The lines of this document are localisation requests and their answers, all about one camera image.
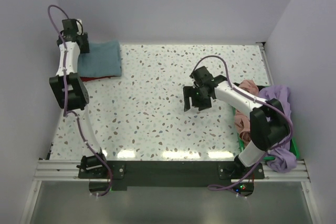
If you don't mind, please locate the blue-grey t-shirt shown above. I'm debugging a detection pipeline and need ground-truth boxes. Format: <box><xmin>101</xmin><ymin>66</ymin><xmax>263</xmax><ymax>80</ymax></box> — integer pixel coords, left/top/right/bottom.
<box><xmin>78</xmin><ymin>40</ymin><xmax>122</xmax><ymax>78</ymax></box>

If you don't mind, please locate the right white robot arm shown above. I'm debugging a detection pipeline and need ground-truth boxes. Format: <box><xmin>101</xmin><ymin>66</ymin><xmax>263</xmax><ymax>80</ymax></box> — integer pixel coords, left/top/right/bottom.
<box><xmin>183</xmin><ymin>67</ymin><xmax>292</xmax><ymax>178</ymax></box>

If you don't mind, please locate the green plastic bin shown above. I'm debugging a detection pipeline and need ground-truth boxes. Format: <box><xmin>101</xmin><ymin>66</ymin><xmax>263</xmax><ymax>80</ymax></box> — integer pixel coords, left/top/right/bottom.
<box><xmin>233</xmin><ymin>86</ymin><xmax>299</xmax><ymax>162</ymax></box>

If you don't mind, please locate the folded red t-shirt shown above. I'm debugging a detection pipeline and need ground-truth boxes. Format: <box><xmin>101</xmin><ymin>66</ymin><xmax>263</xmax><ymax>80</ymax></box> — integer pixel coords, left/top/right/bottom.
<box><xmin>80</xmin><ymin>76</ymin><xmax>112</xmax><ymax>82</ymax></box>

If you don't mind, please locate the crumpled pink t-shirt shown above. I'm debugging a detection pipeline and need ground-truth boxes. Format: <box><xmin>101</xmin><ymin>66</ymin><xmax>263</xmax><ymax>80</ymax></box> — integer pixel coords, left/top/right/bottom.
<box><xmin>234</xmin><ymin>80</ymin><xmax>259</xmax><ymax>147</ymax></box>

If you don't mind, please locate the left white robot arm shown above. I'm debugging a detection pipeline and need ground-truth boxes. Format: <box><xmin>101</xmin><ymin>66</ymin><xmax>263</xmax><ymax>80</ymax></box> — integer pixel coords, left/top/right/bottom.
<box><xmin>49</xmin><ymin>18</ymin><xmax>110</xmax><ymax>179</ymax></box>

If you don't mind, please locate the crumpled lilac t-shirt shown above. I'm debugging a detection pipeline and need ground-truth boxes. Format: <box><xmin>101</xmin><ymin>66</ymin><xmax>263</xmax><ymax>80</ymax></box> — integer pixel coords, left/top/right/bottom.
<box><xmin>258</xmin><ymin>85</ymin><xmax>297</xmax><ymax>173</ymax></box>

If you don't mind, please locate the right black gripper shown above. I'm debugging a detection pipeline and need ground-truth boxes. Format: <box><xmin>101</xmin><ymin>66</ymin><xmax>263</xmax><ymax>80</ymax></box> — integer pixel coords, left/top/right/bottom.
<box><xmin>183</xmin><ymin>86</ymin><xmax>212</xmax><ymax>112</ymax></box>

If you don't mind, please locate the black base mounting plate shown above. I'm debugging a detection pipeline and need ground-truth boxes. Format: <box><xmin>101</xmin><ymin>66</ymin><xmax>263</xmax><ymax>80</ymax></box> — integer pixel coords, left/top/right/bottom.
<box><xmin>77</xmin><ymin>161</ymin><xmax>249</xmax><ymax>192</ymax></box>

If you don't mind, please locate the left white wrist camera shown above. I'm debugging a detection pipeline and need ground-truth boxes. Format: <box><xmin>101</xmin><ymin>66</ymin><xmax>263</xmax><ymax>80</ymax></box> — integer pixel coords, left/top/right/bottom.
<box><xmin>76</xmin><ymin>19</ymin><xmax>83</xmax><ymax>35</ymax></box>

